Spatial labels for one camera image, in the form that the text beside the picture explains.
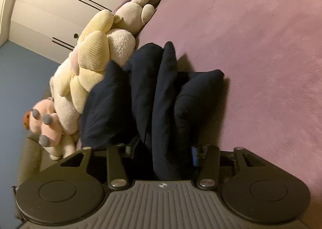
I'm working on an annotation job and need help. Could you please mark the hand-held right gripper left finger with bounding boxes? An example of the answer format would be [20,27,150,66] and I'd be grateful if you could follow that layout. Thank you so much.
[60,141,140,191]

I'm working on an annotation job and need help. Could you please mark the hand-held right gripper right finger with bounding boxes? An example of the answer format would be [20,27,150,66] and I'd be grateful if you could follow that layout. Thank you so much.
[191,144,262,191]

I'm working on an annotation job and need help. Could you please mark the navy blue jacket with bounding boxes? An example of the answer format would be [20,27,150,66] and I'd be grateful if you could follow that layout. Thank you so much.
[79,41,224,181]

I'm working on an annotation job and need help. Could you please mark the pink plush toy grey toes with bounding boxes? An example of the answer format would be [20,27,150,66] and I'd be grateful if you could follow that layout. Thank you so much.
[24,98,63,147]

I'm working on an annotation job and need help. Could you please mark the cream flower plush cushion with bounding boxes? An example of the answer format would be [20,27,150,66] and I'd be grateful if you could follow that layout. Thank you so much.
[57,9,115,114]

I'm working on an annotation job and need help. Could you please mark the white fuzzy plush toy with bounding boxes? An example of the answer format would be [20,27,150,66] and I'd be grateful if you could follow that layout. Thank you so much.
[49,29,136,161]

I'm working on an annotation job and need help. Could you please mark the beige plush toy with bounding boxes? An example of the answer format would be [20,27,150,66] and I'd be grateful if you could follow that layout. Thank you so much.
[113,0,155,36]

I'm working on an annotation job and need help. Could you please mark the white wardrobe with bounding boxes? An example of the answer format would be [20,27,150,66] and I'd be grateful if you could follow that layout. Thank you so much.
[0,0,137,51]

